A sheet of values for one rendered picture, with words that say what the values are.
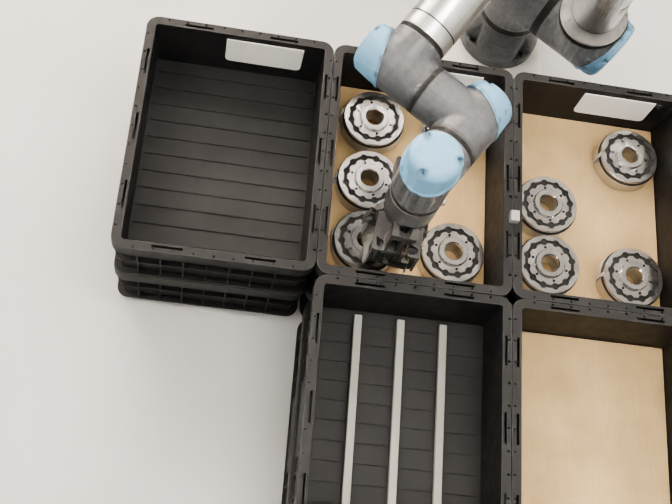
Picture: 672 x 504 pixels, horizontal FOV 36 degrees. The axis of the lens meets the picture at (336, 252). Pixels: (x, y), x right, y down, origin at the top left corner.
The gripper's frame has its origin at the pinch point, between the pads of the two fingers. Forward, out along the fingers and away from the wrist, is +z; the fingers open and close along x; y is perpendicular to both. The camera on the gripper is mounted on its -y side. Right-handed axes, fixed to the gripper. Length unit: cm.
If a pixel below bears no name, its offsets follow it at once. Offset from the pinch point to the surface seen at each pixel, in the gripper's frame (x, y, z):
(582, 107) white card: 29.1, -32.4, -2.1
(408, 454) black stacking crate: 9.2, 31.5, 2.3
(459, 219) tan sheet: 11.7, -8.5, 2.3
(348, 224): -6.4, -1.7, -0.8
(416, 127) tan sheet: 2.1, -23.6, 2.3
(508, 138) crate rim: 15.7, -19.6, -7.6
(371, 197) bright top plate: -3.6, -7.1, -1.0
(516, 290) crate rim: 19.9, 5.9, -7.7
